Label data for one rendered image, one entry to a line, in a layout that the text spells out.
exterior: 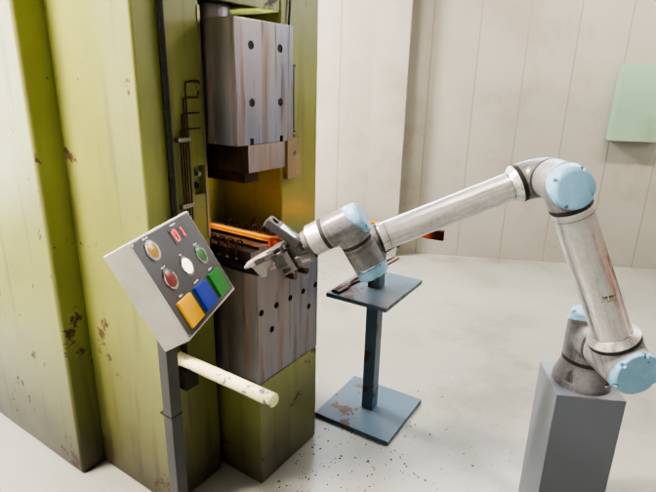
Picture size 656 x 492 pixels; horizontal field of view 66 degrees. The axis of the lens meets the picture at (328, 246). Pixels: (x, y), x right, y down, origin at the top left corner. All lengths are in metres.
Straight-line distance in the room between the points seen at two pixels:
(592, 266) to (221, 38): 1.30
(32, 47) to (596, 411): 2.20
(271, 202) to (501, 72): 3.12
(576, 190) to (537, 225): 3.68
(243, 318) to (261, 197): 0.58
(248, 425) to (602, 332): 1.33
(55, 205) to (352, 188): 3.36
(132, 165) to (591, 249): 1.37
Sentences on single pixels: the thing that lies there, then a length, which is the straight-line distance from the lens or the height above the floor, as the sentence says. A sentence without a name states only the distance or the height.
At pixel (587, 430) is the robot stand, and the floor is 0.48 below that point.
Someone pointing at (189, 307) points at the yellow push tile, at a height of 1.02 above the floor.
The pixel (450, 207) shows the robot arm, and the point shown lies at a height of 1.23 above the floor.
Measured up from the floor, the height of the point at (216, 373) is 0.64.
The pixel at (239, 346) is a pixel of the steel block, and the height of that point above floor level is 0.61.
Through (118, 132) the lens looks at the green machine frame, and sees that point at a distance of 1.74.
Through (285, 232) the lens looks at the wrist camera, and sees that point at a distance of 1.39.
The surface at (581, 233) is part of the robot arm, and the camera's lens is 1.52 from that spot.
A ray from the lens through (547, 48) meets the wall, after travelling 4.96.
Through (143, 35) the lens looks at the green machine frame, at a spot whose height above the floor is 1.69.
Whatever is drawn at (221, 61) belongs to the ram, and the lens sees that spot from 1.76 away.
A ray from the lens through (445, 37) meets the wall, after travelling 4.84.
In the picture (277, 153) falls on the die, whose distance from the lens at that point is 1.89.
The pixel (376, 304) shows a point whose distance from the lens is 2.19.
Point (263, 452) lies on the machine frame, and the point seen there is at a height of 0.15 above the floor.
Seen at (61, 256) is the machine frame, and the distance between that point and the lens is 2.08.
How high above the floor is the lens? 1.57
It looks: 18 degrees down
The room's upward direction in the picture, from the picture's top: 1 degrees clockwise
